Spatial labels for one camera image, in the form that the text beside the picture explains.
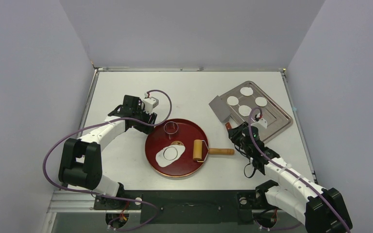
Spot round red lacquer tray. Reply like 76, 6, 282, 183
145, 118, 208, 178

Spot wooden dough roller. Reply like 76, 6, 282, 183
192, 139, 235, 163

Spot round metal cutter ring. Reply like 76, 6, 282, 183
163, 121, 179, 136

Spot white dough piece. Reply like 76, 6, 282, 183
155, 145, 186, 167

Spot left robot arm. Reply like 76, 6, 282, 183
58, 95, 159, 209

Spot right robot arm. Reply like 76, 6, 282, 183
227, 122, 353, 233

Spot white dumpling wrapper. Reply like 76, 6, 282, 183
238, 105, 252, 117
227, 96, 239, 106
240, 87, 254, 97
255, 97, 268, 107

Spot round cut dough wrapper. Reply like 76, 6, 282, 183
163, 146, 178, 161

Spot rectangular steel tray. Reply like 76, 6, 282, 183
220, 81, 293, 143

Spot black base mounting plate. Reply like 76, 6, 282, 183
93, 190, 288, 225

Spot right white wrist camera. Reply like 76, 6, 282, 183
251, 118, 268, 130

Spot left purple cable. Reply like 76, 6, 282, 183
42, 89, 173, 233

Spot aluminium frame rail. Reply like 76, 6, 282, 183
48, 190, 270, 213

